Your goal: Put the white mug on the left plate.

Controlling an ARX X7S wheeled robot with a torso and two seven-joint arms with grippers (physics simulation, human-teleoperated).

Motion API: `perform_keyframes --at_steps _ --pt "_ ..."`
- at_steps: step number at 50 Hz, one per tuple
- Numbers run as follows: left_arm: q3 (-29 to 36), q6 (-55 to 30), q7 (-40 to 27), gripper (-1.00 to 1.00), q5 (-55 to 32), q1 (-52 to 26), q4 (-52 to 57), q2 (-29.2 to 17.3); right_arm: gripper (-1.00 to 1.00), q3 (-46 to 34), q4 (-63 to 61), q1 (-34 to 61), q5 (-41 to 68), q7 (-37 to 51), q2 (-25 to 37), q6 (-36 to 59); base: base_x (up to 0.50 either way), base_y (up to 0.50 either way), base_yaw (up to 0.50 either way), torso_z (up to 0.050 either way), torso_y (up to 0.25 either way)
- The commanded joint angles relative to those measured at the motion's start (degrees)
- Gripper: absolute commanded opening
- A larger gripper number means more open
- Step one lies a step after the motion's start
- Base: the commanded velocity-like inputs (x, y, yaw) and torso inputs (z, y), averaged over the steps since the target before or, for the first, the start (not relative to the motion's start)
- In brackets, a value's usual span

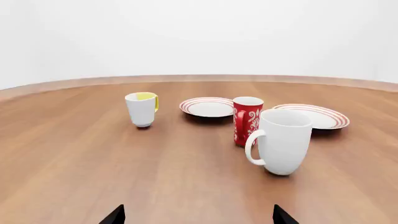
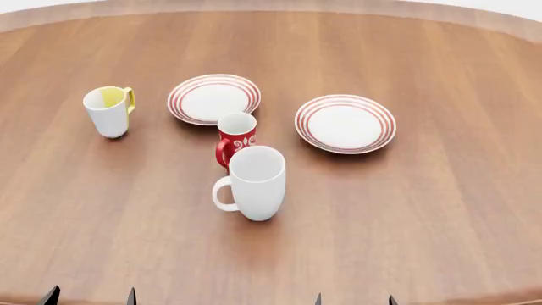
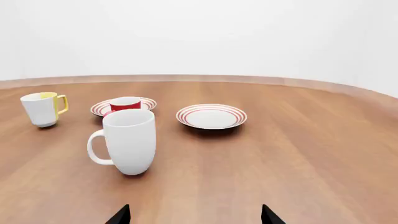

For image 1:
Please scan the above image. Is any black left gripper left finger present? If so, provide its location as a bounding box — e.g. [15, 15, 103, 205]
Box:
[98, 203, 126, 224]

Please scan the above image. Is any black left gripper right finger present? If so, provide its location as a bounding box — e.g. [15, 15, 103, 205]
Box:
[273, 203, 300, 224]

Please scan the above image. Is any red white patterned mug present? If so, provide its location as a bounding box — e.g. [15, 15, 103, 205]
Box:
[232, 96, 264, 148]

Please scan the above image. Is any white mug yellow interior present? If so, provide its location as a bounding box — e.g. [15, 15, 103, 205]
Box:
[124, 91, 160, 128]

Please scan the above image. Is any plain white mug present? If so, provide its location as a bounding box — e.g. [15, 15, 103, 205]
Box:
[244, 108, 313, 176]

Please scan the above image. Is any white plate red striped rim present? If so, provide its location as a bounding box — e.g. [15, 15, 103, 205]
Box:
[179, 96, 235, 118]
[272, 103, 350, 130]

